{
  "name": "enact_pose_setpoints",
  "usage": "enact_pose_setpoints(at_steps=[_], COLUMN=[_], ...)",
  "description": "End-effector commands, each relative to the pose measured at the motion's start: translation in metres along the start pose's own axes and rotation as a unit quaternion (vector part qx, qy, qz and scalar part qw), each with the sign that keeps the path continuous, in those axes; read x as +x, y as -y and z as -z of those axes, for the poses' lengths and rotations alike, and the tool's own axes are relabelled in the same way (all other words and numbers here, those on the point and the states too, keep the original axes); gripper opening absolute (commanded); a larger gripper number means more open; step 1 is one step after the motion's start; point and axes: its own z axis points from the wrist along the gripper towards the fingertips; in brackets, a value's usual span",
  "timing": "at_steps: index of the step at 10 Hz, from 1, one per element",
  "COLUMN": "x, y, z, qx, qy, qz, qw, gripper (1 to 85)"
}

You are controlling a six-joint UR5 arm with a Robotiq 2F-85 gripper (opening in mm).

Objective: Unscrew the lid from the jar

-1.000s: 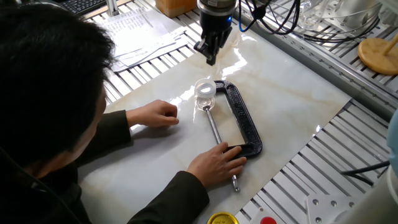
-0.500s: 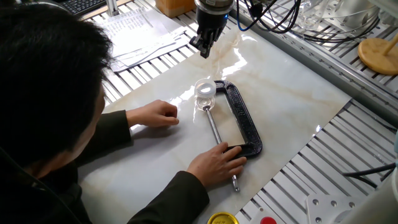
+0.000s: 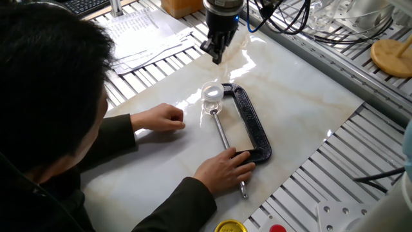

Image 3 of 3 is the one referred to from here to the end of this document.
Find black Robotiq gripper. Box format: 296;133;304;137
200;0;245;66

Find black metal C-clamp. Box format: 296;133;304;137
209;82;273;199

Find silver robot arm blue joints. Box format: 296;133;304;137
203;0;412;232

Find right forearm dark sleeve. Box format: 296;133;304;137
131;176;217;232

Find yellow metal lid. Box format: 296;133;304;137
214;219;248;232

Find person's left hand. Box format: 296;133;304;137
130;102;187;133

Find person's right hand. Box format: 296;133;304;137
192;147;257;196

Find wooden block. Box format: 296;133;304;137
160;0;205;19

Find stack of printed papers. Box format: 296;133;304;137
104;8;197;76

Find marble pattern tile board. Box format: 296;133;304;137
80;27;365;232

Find clear glass cup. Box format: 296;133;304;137
308;0;339;32

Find black computer keyboard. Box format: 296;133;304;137
61;0;112;17

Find round wooden stand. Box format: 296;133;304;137
370;34;412;79

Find black office chair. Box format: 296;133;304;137
28;0;73;8

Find person with black hair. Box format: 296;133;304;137
0;2;115;232

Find white box with red button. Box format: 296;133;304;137
257;214;290;232

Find white perforated plate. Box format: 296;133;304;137
315;201;374;232

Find blue cable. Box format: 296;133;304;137
245;0;270;34

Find aluminium profile rail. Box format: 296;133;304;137
243;3;412;126

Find metal post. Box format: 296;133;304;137
109;0;125;18

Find black cable bundle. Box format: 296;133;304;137
252;0;395;45

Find thick black cable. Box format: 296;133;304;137
352;166;406;194

